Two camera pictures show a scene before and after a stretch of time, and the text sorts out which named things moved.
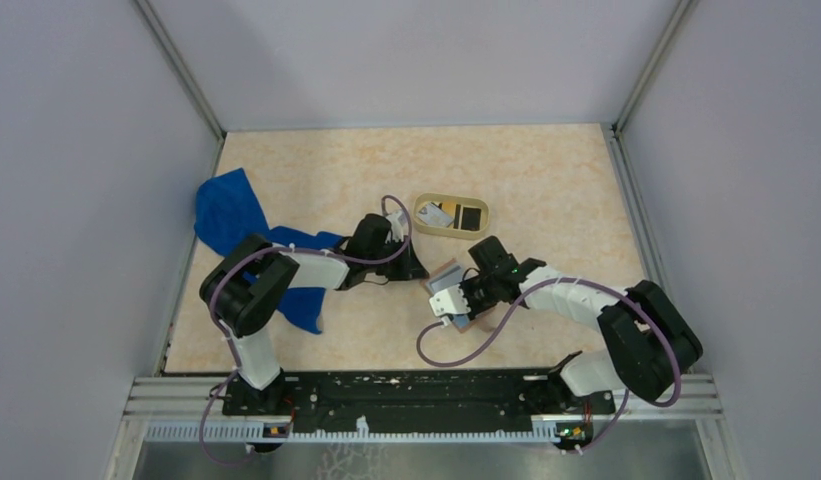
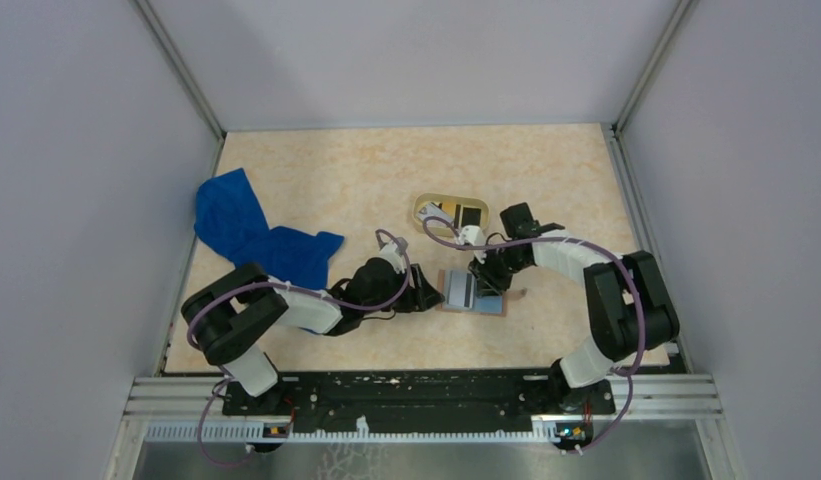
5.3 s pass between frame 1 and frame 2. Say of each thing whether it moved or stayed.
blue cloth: stayed
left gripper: moved
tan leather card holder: moved
